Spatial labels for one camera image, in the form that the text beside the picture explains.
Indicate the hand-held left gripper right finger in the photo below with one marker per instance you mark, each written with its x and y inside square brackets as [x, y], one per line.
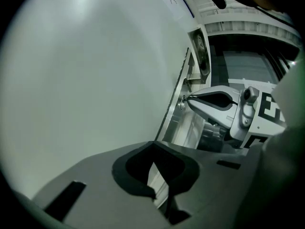
[209, 180]

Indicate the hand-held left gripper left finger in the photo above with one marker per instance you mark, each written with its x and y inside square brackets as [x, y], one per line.
[95, 187]

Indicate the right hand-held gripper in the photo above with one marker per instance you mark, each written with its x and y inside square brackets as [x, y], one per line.
[247, 118]

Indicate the silver door lock plate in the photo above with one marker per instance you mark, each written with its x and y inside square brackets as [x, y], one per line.
[176, 123]

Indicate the black framed glass double door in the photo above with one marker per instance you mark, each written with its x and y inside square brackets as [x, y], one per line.
[245, 61]

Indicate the blue door sign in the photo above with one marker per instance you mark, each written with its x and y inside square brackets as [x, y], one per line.
[187, 3]

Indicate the white door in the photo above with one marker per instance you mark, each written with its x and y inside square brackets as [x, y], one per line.
[83, 80]

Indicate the white taped paper notice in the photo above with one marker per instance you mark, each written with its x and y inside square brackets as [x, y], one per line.
[252, 83]

